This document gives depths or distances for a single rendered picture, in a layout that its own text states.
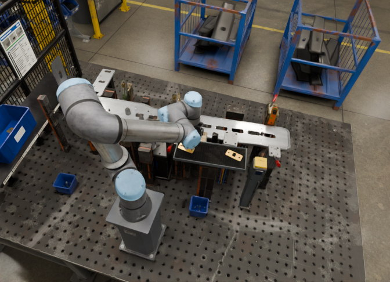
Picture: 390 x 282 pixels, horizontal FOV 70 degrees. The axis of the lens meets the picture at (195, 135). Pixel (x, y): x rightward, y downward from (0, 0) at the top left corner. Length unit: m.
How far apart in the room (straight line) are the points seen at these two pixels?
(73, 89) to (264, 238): 1.34
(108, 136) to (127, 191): 0.35
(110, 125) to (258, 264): 1.21
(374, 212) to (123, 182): 2.46
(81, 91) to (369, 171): 2.97
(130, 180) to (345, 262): 1.31
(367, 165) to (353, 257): 1.62
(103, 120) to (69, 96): 0.13
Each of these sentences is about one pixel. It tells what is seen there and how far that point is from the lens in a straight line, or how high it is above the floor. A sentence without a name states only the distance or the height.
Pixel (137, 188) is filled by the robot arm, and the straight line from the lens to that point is 1.16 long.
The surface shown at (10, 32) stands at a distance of 2.01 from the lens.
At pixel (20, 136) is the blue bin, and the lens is 1.82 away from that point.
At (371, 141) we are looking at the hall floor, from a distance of 3.69.
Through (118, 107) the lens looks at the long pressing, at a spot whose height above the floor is 1.00.
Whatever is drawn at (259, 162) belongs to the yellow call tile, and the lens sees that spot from 1.47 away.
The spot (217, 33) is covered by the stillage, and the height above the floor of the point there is 0.50.
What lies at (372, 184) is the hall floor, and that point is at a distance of 3.30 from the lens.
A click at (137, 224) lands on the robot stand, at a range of 1.33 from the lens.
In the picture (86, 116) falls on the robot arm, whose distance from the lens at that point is 0.86.
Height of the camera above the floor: 2.32
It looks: 50 degrees down
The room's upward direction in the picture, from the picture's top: 5 degrees clockwise
